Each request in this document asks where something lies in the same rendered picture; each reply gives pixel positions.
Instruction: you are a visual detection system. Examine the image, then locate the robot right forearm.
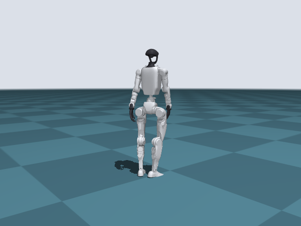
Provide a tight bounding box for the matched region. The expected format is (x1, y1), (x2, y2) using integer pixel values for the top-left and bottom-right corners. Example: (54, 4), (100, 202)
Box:
(164, 86), (172, 108)

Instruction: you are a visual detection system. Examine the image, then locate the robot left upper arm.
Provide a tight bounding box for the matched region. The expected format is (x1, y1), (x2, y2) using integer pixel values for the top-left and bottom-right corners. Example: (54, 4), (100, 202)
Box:
(134, 68), (142, 93)

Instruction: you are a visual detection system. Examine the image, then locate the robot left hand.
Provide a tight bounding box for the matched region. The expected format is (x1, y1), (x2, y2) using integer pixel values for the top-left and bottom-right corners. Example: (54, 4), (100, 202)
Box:
(129, 104), (135, 121)

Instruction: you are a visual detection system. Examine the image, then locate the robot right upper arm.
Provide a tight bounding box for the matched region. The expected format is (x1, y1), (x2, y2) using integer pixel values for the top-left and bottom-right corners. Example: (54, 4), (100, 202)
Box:
(158, 68), (168, 93)

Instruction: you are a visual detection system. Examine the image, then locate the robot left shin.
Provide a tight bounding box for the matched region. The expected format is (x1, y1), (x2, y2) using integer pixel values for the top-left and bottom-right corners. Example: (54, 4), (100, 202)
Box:
(137, 137), (144, 170)

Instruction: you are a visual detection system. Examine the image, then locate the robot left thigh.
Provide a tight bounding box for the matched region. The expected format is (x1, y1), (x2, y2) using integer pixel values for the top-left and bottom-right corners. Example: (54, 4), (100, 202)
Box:
(135, 107), (146, 145)

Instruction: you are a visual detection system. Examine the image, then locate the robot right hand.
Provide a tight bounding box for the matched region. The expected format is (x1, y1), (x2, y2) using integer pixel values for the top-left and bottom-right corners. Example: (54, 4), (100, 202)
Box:
(166, 105), (171, 119)

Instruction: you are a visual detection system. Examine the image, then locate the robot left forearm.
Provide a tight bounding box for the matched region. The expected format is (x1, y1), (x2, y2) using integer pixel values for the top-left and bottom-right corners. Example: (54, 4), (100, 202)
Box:
(129, 88), (138, 108)

